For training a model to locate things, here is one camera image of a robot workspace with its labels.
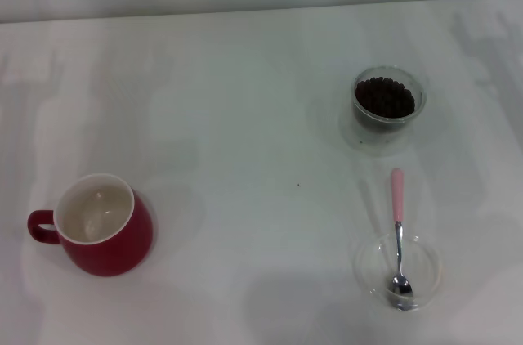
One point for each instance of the heap of coffee beans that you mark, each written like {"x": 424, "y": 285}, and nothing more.
{"x": 384, "y": 97}

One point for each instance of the clear glass bowl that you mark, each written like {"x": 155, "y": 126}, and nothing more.
{"x": 429, "y": 263}

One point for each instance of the clear glass saucer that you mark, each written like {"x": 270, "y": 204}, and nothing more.
{"x": 380, "y": 146}

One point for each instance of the clear glass cup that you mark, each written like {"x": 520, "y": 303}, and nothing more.
{"x": 421, "y": 93}

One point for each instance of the red mug white inside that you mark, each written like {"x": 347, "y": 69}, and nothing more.
{"x": 114, "y": 247}

